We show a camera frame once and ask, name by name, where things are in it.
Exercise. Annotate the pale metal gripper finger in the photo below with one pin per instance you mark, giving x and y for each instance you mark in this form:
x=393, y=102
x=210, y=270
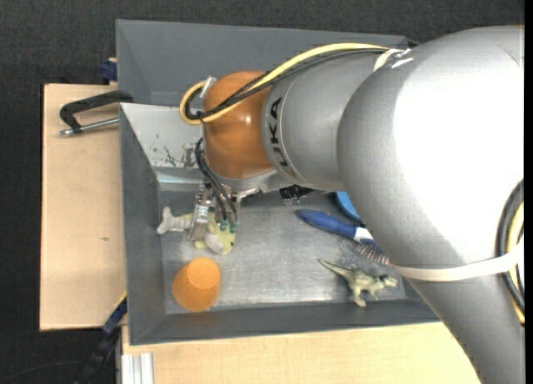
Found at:
x=202, y=212

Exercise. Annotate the pale yellow toy fish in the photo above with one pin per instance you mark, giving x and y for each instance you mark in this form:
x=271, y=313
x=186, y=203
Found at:
x=220, y=240

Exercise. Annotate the orange cup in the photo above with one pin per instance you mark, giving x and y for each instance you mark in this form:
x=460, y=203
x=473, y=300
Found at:
x=195, y=284

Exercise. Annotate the grey metal bin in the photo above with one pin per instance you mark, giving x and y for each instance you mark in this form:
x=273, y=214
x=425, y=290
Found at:
x=275, y=257

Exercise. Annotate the blue and white brush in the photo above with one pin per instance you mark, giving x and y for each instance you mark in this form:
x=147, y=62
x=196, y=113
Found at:
x=329, y=222

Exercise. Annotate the pale wood flat board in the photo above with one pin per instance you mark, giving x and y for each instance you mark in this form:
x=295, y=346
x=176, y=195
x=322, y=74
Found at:
x=79, y=215

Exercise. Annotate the blue round thing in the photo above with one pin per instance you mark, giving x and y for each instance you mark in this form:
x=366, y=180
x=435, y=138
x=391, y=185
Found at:
x=346, y=205

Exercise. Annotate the green toy dinosaur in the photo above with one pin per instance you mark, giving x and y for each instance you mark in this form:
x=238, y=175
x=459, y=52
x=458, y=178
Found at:
x=362, y=282

